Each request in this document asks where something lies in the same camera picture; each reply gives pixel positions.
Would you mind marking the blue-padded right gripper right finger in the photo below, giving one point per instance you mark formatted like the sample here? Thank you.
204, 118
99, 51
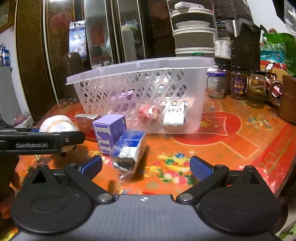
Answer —
210, 177

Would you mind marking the white red-character cigarette box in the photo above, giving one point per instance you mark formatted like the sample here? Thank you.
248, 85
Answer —
148, 114

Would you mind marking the person's left hand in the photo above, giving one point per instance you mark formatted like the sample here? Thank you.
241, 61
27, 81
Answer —
10, 181

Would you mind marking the stacked white food cover rack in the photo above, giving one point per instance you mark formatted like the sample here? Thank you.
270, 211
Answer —
194, 28

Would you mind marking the glass jar amber liquid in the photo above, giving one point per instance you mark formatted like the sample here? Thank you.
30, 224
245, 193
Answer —
256, 88

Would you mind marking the green plastic bag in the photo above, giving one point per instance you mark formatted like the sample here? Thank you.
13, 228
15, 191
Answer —
280, 48

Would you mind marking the dark wooden mirrored wardrobe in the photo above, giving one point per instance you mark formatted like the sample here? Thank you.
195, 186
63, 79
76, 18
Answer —
102, 32

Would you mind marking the blue white cigarette pack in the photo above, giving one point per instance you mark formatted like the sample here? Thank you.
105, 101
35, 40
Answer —
127, 153

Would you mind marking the clear plastic lattice basket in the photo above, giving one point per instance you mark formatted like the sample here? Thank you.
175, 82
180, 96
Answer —
123, 88

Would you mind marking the white Kent cigarette pack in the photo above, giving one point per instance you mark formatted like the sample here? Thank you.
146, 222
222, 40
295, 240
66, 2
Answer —
175, 114

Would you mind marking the white tape roll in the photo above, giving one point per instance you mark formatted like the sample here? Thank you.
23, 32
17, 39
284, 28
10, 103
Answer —
59, 124

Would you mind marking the glass jar blue lid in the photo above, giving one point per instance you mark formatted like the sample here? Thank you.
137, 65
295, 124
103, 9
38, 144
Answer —
216, 83

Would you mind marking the white-label dark bottle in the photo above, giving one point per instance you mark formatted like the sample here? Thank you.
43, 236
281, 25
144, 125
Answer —
223, 52

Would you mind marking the dark jar purple label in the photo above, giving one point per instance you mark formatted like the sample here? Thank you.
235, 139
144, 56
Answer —
238, 82

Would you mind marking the blue water bottle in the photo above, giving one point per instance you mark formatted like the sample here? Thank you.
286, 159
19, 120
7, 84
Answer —
5, 56

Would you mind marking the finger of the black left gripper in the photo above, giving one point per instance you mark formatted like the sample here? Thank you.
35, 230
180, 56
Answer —
26, 141

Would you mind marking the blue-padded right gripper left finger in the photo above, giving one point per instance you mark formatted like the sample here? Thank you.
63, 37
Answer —
81, 176

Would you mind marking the dark purple box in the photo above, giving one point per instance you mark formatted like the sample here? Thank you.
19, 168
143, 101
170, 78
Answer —
84, 123

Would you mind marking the black bag on appliance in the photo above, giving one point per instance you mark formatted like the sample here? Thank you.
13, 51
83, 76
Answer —
244, 34

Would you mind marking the light purple small box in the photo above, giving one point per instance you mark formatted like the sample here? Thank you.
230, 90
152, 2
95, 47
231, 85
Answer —
108, 130

